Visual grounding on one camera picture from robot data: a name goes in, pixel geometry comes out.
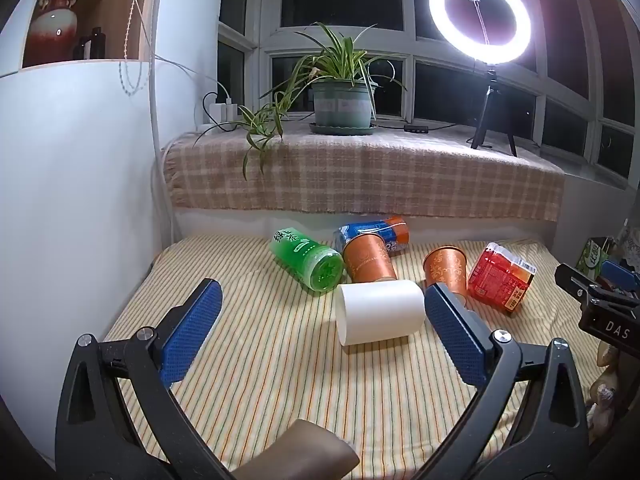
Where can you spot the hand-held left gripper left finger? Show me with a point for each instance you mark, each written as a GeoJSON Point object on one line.
{"type": "Point", "coordinates": [192, 330]}

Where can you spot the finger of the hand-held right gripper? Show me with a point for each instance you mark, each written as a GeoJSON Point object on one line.
{"type": "Point", "coordinates": [619, 272]}
{"type": "Point", "coordinates": [572, 277]}

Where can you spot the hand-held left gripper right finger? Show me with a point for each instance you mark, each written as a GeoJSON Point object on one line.
{"type": "Point", "coordinates": [455, 340]}

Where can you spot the white paper cup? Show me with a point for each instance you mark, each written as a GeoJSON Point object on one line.
{"type": "Point", "coordinates": [377, 317]}

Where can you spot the orange patterned paper cup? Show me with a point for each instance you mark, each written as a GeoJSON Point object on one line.
{"type": "Point", "coordinates": [369, 262]}
{"type": "Point", "coordinates": [446, 271]}

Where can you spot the green carton box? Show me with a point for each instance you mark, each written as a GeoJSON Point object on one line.
{"type": "Point", "coordinates": [592, 257]}

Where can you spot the beige plush toy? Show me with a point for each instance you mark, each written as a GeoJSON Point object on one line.
{"type": "Point", "coordinates": [605, 390]}

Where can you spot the yellow striped cloth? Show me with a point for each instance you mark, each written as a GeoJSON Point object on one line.
{"type": "Point", "coordinates": [280, 360]}

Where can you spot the green plastic bottle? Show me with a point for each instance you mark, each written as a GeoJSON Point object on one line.
{"type": "Point", "coordinates": [307, 260]}

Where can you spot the brown rounded object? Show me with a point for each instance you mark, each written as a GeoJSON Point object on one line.
{"type": "Point", "coordinates": [312, 450]}

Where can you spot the black tripod stand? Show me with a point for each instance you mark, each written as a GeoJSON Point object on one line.
{"type": "Point", "coordinates": [492, 110]}

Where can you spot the white cabinet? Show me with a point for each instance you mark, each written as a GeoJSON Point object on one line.
{"type": "Point", "coordinates": [75, 185]}

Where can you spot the beige checked cloth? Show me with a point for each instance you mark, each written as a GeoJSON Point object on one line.
{"type": "Point", "coordinates": [365, 175]}

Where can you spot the black usb hub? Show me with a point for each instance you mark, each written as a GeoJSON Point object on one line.
{"type": "Point", "coordinates": [416, 128]}

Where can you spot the white charger plug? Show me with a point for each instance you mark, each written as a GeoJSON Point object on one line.
{"type": "Point", "coordinates": [216, 111]}
{"type": "Point", "coordinates": [231, 110]}

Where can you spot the green pot saucer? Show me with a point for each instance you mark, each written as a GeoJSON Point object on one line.
{"type": "Point", "coordinates": [342, 130]}

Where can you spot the grey-green flower pot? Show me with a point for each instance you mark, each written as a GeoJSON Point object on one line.
{"type": "Point", "coordinates": [342, 102]}

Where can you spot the short dark bottle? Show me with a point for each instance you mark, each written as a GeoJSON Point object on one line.
{"type": "Point", "coordinates": [81, 50]}

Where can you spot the tall dark bottle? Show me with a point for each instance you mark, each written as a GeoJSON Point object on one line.
{"type": "Point", "coordinates": [96, 42]}

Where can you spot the spider plant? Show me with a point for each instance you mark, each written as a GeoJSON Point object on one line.
{"type": "Point", "coordinates": [340, 55]}

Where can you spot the red ceramic vase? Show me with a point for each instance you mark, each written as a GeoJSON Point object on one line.
{"type": "Point", "coordinates": [52, 22]}

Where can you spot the white window frame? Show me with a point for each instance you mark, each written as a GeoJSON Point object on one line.
{"type": "Point", "coordinates": [260, 20]}

